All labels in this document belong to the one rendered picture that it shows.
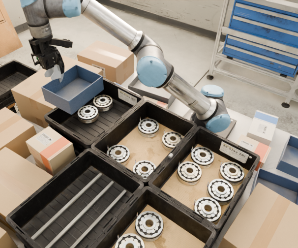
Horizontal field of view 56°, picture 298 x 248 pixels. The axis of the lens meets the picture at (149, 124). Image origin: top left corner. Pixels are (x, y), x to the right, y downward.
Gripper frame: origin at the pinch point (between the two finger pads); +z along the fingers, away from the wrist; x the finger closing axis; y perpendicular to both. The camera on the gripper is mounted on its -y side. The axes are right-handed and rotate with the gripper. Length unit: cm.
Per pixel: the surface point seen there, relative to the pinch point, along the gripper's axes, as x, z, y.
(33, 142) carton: -0.4, 20.1, 21.3
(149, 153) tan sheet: 38, 33, -9
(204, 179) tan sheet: 64, 35, -11
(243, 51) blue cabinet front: 18, 72, -196
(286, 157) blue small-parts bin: 90, 50, -57
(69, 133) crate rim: 8.2, 20.4, 9.2
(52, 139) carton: 4.8, 20.6, 15.8
